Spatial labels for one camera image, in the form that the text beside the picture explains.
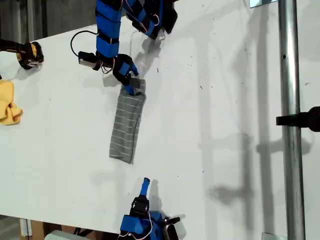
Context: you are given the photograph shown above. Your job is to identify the grey striped towel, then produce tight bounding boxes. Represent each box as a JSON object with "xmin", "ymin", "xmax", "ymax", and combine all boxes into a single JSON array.
[{"xmin": 109, "ymin": 77, "xmax": 147, "ymax": 165}]

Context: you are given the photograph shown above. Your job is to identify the white plastic container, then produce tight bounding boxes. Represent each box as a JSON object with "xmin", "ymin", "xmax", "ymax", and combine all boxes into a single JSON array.
[{"xmin": 44, "ymin": 229, "xmax": 97, "ymax": 240}]

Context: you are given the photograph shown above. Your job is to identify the black yellow power drill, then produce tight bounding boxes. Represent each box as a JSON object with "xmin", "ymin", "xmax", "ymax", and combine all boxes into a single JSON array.
[{"xmin": 0, "ymin": 38, "xmax": 45, "ymax": 71}]

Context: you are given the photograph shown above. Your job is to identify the brown cardboard box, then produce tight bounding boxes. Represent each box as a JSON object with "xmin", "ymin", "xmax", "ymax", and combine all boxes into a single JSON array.
[{"xmin": 18, "ymin": 218, "xmax": 98, "ymax": 240}]

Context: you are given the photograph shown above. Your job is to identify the white table leg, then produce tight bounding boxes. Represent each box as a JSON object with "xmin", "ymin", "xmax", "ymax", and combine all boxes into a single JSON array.
[{"xmin": 19, "ymin": 218, "xmax": 33, "ymax": 237}]

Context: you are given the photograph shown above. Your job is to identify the yellow cloth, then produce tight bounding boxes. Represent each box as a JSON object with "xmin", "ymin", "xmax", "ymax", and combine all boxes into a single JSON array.
[{"xmin": 0, "ymin": 79, "xmax": 24, "ymax": 126}]

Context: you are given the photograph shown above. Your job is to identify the black camera box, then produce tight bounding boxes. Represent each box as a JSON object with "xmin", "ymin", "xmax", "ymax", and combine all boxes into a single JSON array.
[
  {"xmin": 164, "ymin": 223, "xmax": 180, "ymax": 240},
  {"xmin": 78, "ymin": 51, "xmax": 97, "ymax": 68}
]

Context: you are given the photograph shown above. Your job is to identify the black camera cable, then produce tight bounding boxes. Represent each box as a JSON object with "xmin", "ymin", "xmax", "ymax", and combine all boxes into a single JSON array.
[{"xmin": 70, "ymin": 29, "xmax": 99, "ymax": 58}]

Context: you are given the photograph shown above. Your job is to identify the steel post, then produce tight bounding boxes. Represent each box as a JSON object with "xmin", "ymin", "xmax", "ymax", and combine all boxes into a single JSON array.
[{"xmin": 277, "ymin": 0, "xmax": 307, "ymax": 240}]

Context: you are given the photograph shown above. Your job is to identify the black post clamp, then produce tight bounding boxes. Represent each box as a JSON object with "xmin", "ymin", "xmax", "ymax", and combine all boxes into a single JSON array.
[{"xmin": 275, "ymin": 106, "xmax": 320, "ymax": 133}]

